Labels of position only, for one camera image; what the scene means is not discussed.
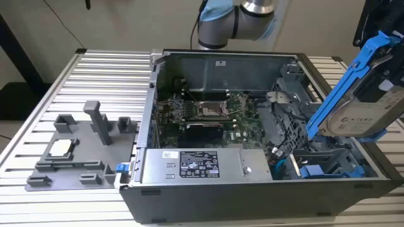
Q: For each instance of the hard disk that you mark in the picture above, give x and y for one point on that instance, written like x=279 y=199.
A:
x=356 y=118

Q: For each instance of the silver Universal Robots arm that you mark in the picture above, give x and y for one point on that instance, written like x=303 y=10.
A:
x=217 y=30

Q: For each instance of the grey metal disk bay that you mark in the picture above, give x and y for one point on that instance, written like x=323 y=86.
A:
x=289 y=127

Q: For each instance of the green motherboard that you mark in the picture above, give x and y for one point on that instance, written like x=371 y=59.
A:
x=247 y=124

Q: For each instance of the CPU socket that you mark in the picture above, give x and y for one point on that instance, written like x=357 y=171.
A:
x=208 y=110

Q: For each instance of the black graphics card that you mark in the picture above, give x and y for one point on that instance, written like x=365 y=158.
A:
x=201 y=134

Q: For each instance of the silver power supply unit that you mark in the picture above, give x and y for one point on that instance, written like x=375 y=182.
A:
x=227 y=165

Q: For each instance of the small black hanging object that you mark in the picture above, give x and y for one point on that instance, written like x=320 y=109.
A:
x=88 y=4

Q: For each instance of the black open PC case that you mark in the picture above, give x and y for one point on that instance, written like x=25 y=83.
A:
x=220 y=203

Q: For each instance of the blue case latch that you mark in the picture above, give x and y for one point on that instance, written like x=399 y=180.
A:
x=121 y=168

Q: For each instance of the grey plastic parts rack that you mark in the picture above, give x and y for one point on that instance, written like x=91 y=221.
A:
x=85 y=151

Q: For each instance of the silver CPU chip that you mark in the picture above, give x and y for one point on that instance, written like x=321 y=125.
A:
x=60 y=147

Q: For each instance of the silver metal bracket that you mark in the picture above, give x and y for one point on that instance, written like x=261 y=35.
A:
x=280 y=97

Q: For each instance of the black desk frame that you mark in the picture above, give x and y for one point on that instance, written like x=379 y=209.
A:
x=19 y=54

